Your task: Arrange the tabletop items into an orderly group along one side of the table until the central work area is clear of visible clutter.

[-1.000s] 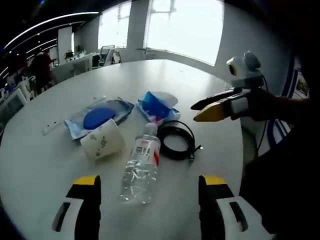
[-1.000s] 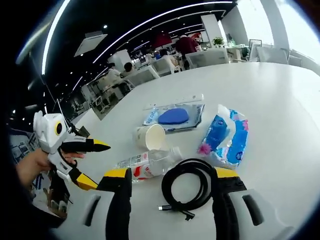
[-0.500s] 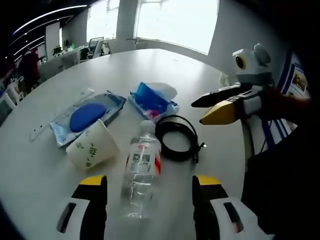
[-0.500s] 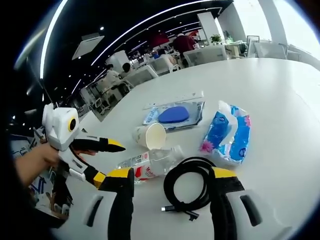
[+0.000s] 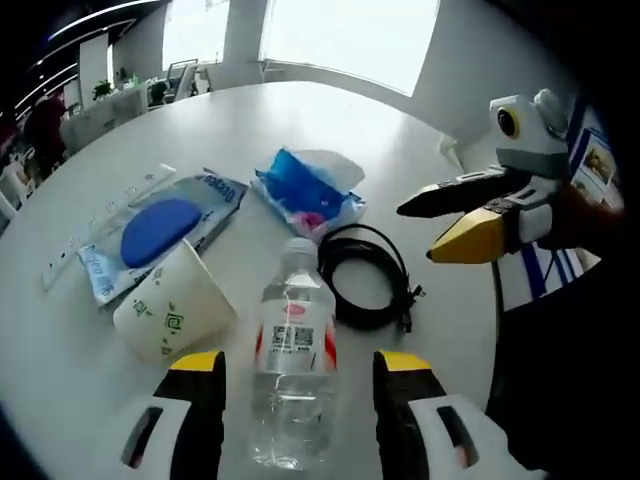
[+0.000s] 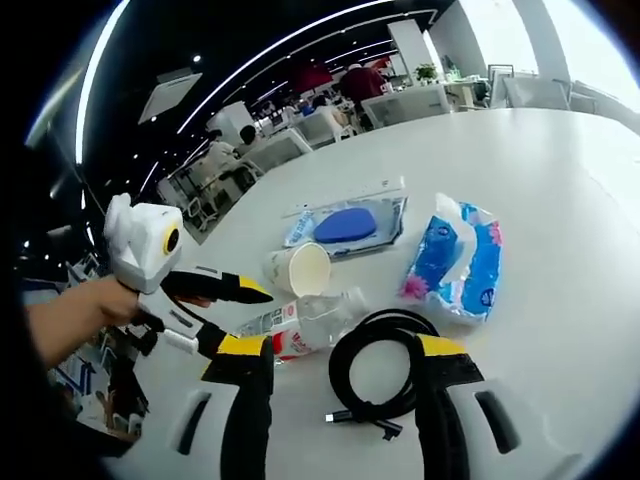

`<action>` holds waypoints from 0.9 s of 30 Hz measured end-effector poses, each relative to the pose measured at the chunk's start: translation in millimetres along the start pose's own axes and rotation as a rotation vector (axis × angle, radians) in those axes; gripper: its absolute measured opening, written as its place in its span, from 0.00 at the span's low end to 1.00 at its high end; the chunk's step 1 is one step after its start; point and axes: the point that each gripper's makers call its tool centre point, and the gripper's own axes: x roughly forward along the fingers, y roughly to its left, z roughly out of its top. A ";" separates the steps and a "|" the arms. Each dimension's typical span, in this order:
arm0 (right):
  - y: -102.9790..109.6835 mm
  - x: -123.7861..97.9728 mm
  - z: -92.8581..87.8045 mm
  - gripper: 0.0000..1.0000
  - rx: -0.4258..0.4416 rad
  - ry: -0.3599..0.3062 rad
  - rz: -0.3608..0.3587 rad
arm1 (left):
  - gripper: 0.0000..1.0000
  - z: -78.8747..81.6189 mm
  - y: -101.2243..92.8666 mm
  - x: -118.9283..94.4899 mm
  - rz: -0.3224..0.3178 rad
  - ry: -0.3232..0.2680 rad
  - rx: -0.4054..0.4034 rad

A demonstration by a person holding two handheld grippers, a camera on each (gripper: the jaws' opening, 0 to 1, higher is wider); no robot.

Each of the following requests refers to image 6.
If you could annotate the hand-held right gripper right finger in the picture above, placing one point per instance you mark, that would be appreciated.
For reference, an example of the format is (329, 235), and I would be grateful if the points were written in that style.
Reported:
(445, 400)

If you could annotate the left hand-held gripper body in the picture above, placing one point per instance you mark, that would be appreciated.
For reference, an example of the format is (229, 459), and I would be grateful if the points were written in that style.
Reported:
(145, 240)

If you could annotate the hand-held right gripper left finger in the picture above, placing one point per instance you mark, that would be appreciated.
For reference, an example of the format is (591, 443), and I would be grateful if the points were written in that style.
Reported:
(250, 400)

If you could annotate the white paper cup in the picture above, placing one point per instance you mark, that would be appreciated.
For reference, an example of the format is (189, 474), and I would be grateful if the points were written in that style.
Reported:
(310, 270)

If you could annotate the clear plastic water bottle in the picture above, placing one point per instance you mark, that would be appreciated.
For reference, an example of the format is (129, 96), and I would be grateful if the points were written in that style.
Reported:
(320, 320)

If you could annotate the blue tissue packet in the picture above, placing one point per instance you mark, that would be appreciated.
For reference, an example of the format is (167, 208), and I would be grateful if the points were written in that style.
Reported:
(480, 270)

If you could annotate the blue-white wet wipes pack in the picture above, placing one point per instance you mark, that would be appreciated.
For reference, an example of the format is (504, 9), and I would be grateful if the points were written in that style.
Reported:
(345, 227)

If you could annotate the white round tabletop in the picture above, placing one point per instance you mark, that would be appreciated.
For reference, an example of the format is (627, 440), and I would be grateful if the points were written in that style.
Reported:
(550, 200)

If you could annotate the person's left hand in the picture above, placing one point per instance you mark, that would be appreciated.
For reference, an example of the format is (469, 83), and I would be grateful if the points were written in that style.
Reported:
(120, 305)

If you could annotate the ceiling air conditioner unit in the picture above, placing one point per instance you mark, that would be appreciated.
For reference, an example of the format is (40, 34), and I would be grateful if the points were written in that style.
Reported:
(170, 97)

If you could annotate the white mesh office chair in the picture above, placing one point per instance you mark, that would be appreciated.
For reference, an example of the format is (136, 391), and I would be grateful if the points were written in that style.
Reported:
(280, 152)
(400, 105)
(320, 129)
(537, 92)

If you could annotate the white power strip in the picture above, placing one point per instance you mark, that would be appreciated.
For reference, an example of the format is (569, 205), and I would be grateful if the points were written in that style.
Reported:
(360, 192)

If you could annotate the red hanging sign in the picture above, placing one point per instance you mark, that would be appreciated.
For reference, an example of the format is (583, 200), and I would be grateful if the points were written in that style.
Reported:
(312, 77)

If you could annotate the green potted plant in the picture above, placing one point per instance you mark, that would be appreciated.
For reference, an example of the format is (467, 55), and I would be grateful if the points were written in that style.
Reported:
(426, 73)

